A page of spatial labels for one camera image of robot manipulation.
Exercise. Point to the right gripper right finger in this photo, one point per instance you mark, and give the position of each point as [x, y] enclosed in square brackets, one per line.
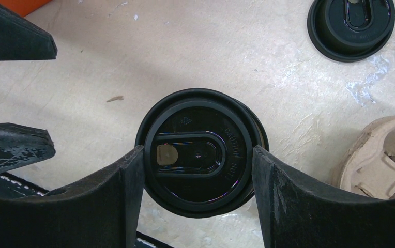
[297, 210]

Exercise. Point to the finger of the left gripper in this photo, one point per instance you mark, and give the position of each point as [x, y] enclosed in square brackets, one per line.
[22, 40]
[21, 146]

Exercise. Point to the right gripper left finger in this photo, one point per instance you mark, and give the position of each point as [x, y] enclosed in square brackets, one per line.
[128, 171]

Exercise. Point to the orange paper bag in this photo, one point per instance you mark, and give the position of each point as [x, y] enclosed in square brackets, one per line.
[23, 7]

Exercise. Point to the black cup lid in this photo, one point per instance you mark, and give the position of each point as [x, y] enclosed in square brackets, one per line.
[350, 31]
[198, 148]

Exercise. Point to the black cup lid front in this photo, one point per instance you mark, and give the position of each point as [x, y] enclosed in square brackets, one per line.
[350, 31]

